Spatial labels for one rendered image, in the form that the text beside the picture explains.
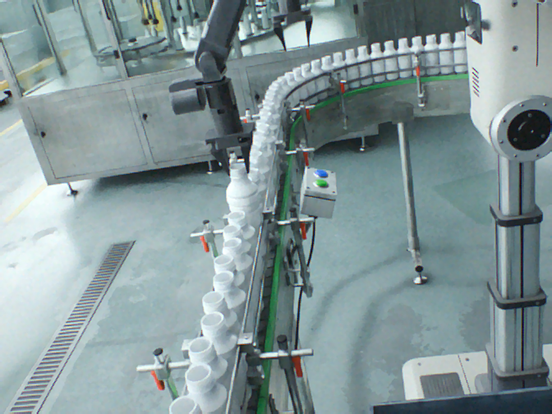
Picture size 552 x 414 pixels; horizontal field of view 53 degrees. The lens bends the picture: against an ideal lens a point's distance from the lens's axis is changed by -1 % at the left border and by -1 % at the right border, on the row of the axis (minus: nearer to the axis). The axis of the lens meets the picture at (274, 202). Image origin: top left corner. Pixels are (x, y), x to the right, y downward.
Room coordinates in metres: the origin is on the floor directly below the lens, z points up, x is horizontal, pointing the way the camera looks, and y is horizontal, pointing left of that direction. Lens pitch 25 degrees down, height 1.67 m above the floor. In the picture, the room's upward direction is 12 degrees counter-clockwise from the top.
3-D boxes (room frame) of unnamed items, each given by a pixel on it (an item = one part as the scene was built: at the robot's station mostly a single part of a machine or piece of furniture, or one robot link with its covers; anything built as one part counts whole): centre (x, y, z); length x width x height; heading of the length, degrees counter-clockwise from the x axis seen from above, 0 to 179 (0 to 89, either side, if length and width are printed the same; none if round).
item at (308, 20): (1.54, -0.17, 1.44); 0.07 x 0.07 x 0.09; 81
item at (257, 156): (1.41, 0.02, 1.08); 0.06 x 0.06 x 0.17
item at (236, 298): (0.84, 0.11, 1.08); 0.06 x 0.06 x 0.17
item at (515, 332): (1.24, -0.61, 0.49); 0.13 x 0.13 x 0.40; 81
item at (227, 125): (1.13, 0.06, 1.35); 0.10 x 0.07 x 0.07; 81
